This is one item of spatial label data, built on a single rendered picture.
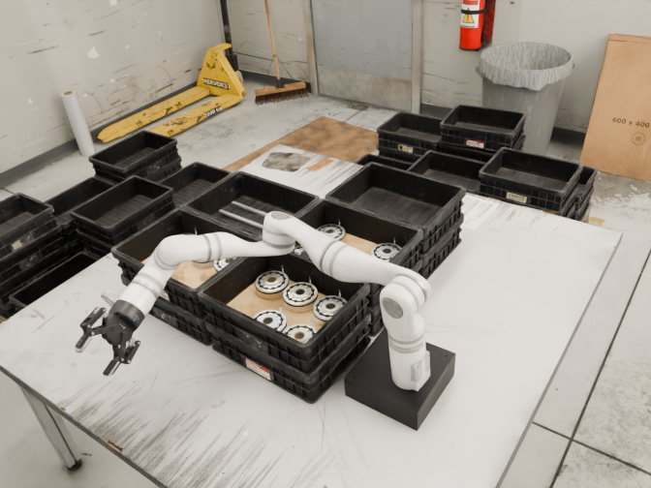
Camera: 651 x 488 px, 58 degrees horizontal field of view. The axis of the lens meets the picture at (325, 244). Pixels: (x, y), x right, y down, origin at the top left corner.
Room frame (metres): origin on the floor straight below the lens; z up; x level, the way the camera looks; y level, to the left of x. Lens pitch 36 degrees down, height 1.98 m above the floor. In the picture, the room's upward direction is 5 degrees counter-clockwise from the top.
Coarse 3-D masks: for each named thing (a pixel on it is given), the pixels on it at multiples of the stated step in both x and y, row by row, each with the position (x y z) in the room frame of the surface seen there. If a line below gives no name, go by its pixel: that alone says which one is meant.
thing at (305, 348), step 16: (224, 272) 1.37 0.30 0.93; (208, 288) 1.31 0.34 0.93; (368, 288) 1.24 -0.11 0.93; (208, 304) 1.25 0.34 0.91; (224, 304) 1.22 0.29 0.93; (352, 304) 1.18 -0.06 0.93; (240, 320) 1.17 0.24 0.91; (256, 320) 1.15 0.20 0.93; (336, 320) 1.13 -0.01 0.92; (272, 336) 1.10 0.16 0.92; (288, 336) 1.08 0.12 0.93; (320, 336) 1.07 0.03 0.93; (304, 352) 1.04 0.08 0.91
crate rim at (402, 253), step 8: (320, 200) 1.72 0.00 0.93; (328, 200) 1.71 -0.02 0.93; (312, 208) 1.68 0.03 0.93; (352, 208) 1.65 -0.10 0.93; (296, 216) 1.64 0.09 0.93; (376, 216) 1.59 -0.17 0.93; (392, 224) 1.55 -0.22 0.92; (400, 224) 1.54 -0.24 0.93; (416, 240) 1.44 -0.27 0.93; (408, 248) 1.41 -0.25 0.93; (304, 256) 1.41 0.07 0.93; (400, 256) 1.37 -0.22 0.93
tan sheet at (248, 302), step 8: (248, 288) 1.41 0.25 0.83; (240, 296) 1.37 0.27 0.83; (248, 296) 1.37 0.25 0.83; (256, 296) 1.36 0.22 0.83; (320, 296) 1.34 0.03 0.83; (232, 304) 1.34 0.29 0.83; (240, 304) 1.33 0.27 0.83; (248, 304) 1.33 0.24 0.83; (256, 304) 1.33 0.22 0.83; (264, 304) 1.32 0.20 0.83; (272, 304) 1.32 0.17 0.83; (280, 304) 1.32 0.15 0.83; (248, 312) 1.30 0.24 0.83; (256, 312) 1.29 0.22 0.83; (288, 312) 1.28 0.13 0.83; (304, 312) 1.27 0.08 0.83; (312, 312) 1.27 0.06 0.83; (288, 320) 1.24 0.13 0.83; (296, 320) 1.24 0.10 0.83; (304, 320) 1.24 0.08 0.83; (312, 320) 1.23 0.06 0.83
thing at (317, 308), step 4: (324, 296) 1.30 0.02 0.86; (328, 296) 1.30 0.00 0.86; (332, 296) 1.29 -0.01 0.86; (336, 296) 1.29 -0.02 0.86; (320, 300) 1.28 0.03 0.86; (324, 300) 1.28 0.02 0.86; (336, 300) 1.28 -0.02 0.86; (340, 300) 1.28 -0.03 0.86; (344, 300) 1.27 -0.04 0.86; (316, 304) 1.27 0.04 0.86; (320, 304) 1.27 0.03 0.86; (340, 304) 1.26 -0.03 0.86; (344, 304) 1.26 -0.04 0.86; (316, 308) 1.25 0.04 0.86; (320, 308) 1.25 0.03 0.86; (340, 308) 1.24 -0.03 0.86; (316, 312) 1.23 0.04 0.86; (320, 312) 1.23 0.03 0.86; (324, 312) 1.23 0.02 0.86; (316, 316) 1.22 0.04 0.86; (320, 316) 1.22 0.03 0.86; (324, 316) 1.22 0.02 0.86; (328, 316) 1.22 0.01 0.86
